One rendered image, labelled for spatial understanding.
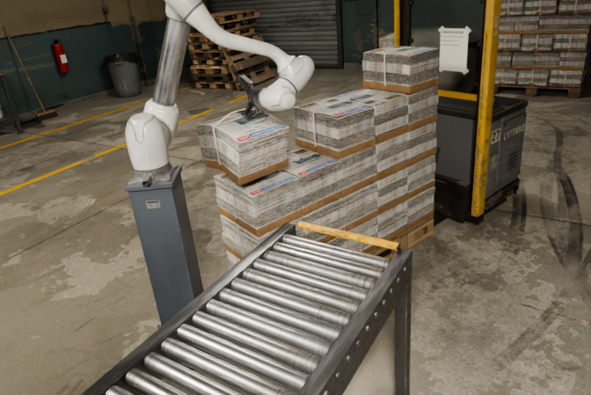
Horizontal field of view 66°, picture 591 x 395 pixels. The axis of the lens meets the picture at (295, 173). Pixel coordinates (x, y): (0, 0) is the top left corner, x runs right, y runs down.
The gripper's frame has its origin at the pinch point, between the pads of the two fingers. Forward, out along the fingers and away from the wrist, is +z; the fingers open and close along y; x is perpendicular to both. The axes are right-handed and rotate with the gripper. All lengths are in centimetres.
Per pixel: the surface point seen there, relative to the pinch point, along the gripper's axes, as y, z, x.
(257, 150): 23.8, -17.1, -4.1
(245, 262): 51, -56, -40
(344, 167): 49, -14, 51
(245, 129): 14.0, -12.2, -5.4
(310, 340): 56, -102, -49
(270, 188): 44.3, -15.7, 0.7
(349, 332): 56, -108, -38
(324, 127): 26, -6, 47
